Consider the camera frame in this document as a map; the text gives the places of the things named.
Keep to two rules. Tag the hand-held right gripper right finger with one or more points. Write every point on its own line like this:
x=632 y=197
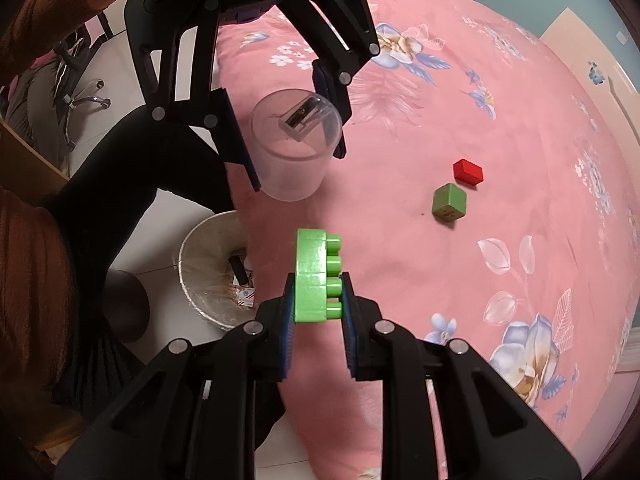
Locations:
x=348 y=330

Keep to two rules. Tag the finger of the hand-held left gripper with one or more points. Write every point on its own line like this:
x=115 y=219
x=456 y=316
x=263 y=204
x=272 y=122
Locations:
x=245 y=160
x=322 y=82

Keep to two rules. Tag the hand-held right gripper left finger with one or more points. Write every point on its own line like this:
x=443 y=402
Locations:
x=287 y=325

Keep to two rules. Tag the green building block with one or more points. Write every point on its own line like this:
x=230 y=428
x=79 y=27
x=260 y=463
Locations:
x=310 y=280

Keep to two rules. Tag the clear plastic cup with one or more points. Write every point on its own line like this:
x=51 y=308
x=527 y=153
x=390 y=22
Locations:
x=295 y=175

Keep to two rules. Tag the plastic-lined waste bin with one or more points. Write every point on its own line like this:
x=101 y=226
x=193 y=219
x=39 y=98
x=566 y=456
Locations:
x=200 y=250

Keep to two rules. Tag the person's left forearm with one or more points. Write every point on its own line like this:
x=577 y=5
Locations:
x=50 y=15

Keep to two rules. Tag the small black item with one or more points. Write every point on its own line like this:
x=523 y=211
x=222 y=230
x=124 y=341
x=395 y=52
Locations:
x=238 y=269

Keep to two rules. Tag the pink floral blanket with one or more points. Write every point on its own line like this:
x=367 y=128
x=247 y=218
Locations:
x=450 y=285

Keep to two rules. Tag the green cube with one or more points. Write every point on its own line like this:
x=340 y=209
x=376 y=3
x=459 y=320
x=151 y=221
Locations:
x=449 y=202

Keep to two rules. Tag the red block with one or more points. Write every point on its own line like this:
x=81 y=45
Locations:
x=467 y=171

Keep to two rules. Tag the office chair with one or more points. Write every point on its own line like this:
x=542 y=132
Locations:
x=75 y=102

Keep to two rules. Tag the wooden desk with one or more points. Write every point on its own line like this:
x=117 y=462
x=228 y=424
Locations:
x=20 y=152

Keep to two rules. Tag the white bed headboard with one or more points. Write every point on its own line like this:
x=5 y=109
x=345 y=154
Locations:
x=570 y=45

